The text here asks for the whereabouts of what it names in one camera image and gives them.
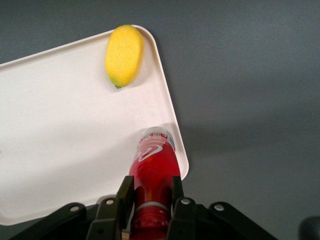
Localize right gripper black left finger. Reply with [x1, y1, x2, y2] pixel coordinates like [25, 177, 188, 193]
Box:
[85, 175, 135, 240]

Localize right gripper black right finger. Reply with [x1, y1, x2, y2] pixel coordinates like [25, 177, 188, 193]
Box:
[165, 175, 197, 240]

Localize red coke bottle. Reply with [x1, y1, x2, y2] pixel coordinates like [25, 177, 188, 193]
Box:
[125, 126, 182, 240]

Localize cream plastic tray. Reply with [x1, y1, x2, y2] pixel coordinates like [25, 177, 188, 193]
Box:
[0, 24, 190, 227]

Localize yellow lemon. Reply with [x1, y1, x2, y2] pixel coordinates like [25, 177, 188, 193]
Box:
[104, 23, 146, 90]

